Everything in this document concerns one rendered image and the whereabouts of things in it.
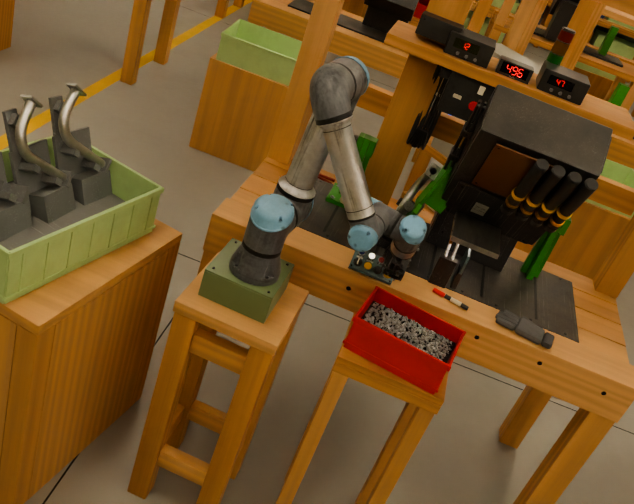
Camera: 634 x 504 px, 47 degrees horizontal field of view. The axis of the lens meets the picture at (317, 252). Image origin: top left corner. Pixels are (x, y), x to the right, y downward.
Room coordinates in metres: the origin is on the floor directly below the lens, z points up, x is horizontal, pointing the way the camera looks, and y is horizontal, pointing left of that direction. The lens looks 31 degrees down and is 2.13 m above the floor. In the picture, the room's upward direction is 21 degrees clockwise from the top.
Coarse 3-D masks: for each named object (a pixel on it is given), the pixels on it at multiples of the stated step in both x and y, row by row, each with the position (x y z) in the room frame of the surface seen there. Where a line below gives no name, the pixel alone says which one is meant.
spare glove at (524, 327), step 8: (504, 312) 2.10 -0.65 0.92; (496, 320) 2.05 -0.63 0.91; (504, 320) 2.05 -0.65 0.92; (512, 320) 2.07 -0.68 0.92; (520, 320) 2.09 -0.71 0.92; (528, 320) 2.11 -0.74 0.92; (512, 328) 2.04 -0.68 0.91; (520, 328) 2.04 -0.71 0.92; (528, 328) 2.06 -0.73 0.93; (536, 328) 2.07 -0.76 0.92; (528, 336) 2.02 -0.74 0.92; (536, 336) 2.03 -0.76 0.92; (544, 336) 2.05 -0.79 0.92; (552, 336) 2.06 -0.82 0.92; (544, 344) 2.01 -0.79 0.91
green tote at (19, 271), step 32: (128, 192) 2.05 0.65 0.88; (160, 192) 2.01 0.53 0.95; (96, 224) 1.74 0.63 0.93; (128, 224) 1.89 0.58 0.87; (0, 256) 1.45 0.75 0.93; (32, 256) 1.52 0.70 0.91; (64, 256) 1.63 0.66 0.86; (96, 256) 1.77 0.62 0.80; (0, 288) 1.45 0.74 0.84; (32, 288) 1.53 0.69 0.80
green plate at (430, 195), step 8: (448, 168) 2.26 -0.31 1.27; (440, 176) 2.28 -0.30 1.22; (448, 176) 2.27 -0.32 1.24; (432, 184) 2.31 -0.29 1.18; (440, 184) 2.27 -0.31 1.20; (424, 192) 2.33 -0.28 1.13; (432, 192) 2.26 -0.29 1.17; (440, 192) 2.27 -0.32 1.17; (416, 200) 2.35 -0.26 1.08; (424, 200) 2.26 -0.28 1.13; (432, 200) 2.27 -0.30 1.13; (440, 200) 2.27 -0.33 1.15; (432, 208) 2.27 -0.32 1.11; (440, 208) 2.27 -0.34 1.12
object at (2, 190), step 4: (0, 184) 1.71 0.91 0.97; (4, 184) 1.71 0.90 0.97; (8, 184) 1.72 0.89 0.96; (0, 188) 1.70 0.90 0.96; (4, 188) 1.71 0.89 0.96; (8, 188) 1.72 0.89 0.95; (0, 192) 1.69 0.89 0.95; (4, 192) 1.69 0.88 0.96; (8, 192) 1.72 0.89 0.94; (0, 196) 1.68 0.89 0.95; (4, 196) 1.68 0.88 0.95; (8, 196) 1.68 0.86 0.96; (12, 196) 1.69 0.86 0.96; (16, 196) 1.70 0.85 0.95; (4, 200) 1.69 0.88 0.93; (8, 200) 1.68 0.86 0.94; (12, 200) 1.68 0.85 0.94
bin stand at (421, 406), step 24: (336, 360) 1.73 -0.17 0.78; (360, 360) 1.74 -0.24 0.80; (336, 384) 1.73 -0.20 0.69; (384, 384) 1.71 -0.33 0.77; (408, 384) 1.72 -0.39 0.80; (408, 408) 1.91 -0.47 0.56; (432, 408) 1.70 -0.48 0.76; (312, 432) 1.73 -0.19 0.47; (408, 432) 1.71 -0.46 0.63; (312, 456) 1.73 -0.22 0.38; (384, 456) 1.91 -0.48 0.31; (408, 456) 1.71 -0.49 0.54; (288, 480) 1.73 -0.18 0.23; (384, 480) 1.71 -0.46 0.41
